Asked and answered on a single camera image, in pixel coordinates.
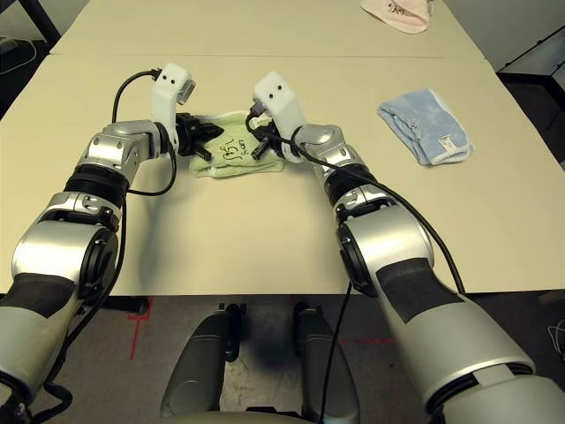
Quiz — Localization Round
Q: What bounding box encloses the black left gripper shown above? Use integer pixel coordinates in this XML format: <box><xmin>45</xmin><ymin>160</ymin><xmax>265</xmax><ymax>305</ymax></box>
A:
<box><xmin>174</xmin><ymin>113</ymin><xmax>224</xmax><ymax>163</ymax></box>

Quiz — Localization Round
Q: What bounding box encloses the pink towel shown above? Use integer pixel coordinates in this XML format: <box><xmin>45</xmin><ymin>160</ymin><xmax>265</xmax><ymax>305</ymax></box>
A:
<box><xmin>360</xmin><ymin>0</ymin><xmax>433</xmax><ymax>34</ymax></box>

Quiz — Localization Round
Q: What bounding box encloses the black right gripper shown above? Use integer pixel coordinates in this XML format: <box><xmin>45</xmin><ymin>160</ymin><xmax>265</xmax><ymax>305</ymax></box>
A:
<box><xmin>251</xmin><ymin>119</ymin><xmax>284</xmax><ymax>161</ymax></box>

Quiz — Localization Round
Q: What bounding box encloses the folded light blue towel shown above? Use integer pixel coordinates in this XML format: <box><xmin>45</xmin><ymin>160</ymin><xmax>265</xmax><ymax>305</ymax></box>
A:
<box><xmin>378</xmin><ymin>87</ymin><xmax>477</xmax><ymax>169</ymax></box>

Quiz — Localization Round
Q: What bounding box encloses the grey left robot leg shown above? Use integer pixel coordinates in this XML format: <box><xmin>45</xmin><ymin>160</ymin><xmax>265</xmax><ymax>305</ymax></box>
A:
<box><xmin>158</xmin><ymin>303</ymin><xmax>245</xmax><ymax>420</ymax></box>

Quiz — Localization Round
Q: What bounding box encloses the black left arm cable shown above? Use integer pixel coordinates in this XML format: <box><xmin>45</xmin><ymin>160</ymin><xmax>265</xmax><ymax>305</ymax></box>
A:
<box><xmin>26</xmin><ymin>67</ymin><xmax>178</xmax><ymax>424</ymax></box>

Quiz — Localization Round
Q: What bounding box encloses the thin white floor wire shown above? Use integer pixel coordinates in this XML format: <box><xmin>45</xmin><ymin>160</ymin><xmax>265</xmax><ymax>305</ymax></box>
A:
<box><xmin>546</xmin><ymin>322</ymin><xmax>565</xmax><ymax>352</ymax></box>

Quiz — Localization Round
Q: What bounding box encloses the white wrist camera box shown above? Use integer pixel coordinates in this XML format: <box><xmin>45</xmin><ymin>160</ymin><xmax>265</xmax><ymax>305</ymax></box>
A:
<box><xmin>150</xmin><ymin>62</ymin><xmax>198</xmax><ymax>150</ymax></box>
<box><xmin>252</xmin><ymin>71</ymin><xmax>309</xmax><ymax>163</ymax></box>

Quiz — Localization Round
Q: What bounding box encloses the grey right robot leg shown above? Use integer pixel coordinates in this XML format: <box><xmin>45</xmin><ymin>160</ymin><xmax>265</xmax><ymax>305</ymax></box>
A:
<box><xmin>292</xmin><ymin>301</ymin><xmax>360</xmax><ymax>424</ymax></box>

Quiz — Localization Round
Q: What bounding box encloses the green towel with white edging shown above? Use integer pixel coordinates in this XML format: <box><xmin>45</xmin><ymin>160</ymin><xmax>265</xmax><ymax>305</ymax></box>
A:
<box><xmin>188</xmin><ymin>110</ymin><xmax>287</xmax><ymax>181</ymax></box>

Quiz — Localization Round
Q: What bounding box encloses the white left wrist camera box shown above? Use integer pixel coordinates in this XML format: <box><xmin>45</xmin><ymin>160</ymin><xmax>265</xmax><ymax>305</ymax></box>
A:
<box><xmin>150</xmin><ymin>62</ymin><xmax>198</xmax><ymax>150</ymax></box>

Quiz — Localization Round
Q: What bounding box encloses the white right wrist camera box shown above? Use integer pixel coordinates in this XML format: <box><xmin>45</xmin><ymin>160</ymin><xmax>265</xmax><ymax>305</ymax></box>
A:
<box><xmin>252</xmin><ymin>71</ymin><xmax>309</xmax><ymax>163</ymax></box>

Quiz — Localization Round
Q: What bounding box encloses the red floor tape mark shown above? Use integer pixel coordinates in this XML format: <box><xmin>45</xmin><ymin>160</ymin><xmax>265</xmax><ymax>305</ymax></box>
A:
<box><xmin>125</xmin><ymin>297</ymin><xmax>154</xmax><ymax>360</ymax></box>

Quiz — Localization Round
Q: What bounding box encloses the black table base foot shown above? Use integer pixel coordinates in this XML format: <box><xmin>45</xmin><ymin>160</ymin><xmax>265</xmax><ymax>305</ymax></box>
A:
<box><xmin>107</xmin><ymin>295</ymin><xmax>150</xmax><ymax>314</ymax></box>

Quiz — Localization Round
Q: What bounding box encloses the white cord loop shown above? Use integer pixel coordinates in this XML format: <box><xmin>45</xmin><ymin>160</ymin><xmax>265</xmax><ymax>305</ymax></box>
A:
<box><xmin>0</xmin><ymin>38</ymin><xmax>37</xmax><ymax>75</ymax></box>

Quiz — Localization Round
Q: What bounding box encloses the black side furniture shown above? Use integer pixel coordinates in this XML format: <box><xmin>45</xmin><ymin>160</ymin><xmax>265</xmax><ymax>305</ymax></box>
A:
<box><xmin>495</xmin><ymin>12</ymin><xmax>565</xmax><ymax>133</ymax></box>

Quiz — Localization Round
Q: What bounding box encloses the black bag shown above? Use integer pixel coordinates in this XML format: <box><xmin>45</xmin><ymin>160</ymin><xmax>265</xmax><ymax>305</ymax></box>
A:
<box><xmin>0</xmin><ymin>34</ymin><xmax>50</xmax><ymax>120</ymax></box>

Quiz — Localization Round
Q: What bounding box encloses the grey robot leg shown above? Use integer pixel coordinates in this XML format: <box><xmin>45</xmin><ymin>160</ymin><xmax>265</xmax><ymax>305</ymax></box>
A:
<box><xmin>158</xmin><ymin>303</ymin><xmax>245</xmax><ymax>420</ymax></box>
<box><xmin>292</xmin><ymin>301</ymin><xmax>360</xmax><ymax>424</ymax></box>

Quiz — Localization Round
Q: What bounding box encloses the wooden side table black frame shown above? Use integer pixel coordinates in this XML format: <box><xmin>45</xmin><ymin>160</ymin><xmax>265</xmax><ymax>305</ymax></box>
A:
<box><xmin>29</xmin><ymin>0</ymin><xmax>62</xmax><ymax>43</ymax></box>

